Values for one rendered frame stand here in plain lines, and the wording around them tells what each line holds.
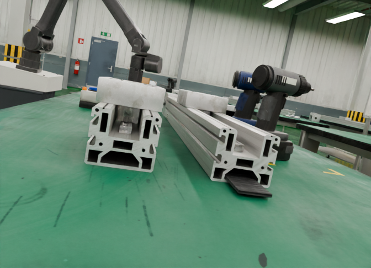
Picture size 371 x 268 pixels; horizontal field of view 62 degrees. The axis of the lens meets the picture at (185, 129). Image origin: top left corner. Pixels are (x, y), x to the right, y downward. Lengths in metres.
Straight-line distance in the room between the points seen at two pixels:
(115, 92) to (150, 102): 0.06
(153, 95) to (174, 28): 12.01
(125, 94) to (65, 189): 0.21
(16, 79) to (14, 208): 1.20
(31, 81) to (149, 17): 11.14
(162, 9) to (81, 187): 12.27
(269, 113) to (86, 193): 0.51
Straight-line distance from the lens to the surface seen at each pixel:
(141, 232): 0.29
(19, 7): 7.70
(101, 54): 12.36
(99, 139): 0.46
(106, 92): 0.52
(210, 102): 0.79
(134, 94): 0.52
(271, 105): 0.76
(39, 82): 1.47
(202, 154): 0.55
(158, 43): 12.37
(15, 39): 7.65
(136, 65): 1.27
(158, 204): 0.36
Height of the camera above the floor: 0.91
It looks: 8 degrees down
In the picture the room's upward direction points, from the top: 11 degrees clockwise
